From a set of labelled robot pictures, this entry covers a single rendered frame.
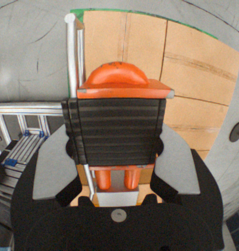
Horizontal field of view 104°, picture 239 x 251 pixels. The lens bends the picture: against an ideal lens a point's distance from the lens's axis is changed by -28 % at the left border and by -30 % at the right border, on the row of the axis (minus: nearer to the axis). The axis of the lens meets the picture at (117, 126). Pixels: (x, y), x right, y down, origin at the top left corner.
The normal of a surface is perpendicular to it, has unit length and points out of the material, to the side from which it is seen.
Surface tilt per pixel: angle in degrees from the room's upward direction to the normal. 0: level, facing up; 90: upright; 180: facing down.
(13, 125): 0
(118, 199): 0
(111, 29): 0
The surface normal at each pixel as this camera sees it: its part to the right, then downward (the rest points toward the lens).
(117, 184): 0.00, -0.87
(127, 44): 0.04, 0.50
